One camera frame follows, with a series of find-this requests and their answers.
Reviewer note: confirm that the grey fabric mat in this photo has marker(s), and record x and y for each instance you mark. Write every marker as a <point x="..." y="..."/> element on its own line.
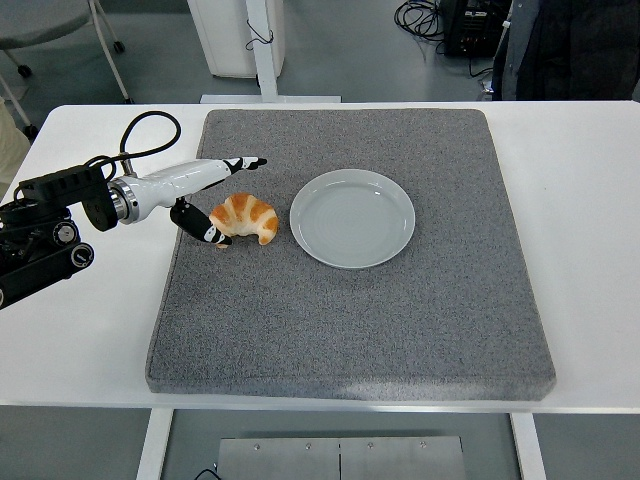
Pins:
<point x="350" y="325"/>

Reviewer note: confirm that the black equipment box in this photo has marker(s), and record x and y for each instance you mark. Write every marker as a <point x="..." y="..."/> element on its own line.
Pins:
<point x="470" y="30"/>

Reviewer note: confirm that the person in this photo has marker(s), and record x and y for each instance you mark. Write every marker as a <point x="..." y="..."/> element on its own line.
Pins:
<point x="575" y="50"/>

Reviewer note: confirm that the beige cloth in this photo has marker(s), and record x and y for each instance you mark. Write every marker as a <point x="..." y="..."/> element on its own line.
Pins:
<point x="10" y="145"/>

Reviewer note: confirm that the round grey plate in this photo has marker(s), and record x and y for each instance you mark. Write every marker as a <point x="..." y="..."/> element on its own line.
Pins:
<point x="350" y="220"/>

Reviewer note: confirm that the grey metal plate with screws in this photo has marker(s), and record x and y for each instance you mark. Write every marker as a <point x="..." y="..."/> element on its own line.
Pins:
<point x="340" y="460"/>

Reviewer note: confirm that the white table column with base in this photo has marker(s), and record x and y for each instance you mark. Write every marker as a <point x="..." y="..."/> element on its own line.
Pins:
<point x="265" y="65"/>

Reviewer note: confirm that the grey chair with wheels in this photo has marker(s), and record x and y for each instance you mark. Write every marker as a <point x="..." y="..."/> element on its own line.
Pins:
<point x="40" y="20"/>

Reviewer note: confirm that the orange croissant bread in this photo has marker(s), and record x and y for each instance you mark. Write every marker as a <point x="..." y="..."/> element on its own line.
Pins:
<point x="250" y="215"/>

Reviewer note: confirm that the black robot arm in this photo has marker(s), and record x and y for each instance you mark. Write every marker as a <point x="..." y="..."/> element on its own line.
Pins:
<point x="55" y="185"/>

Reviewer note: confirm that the white table leg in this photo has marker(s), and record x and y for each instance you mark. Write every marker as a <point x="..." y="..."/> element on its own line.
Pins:
<point x="152" y="445"/>
<point x="529" y="445"/>

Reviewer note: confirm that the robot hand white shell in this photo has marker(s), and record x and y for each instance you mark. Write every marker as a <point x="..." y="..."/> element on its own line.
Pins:
<point x="180" y="180"/>

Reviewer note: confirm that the white cabinet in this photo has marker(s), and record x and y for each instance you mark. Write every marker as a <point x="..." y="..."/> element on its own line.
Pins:
<point x="225" y="40"/>

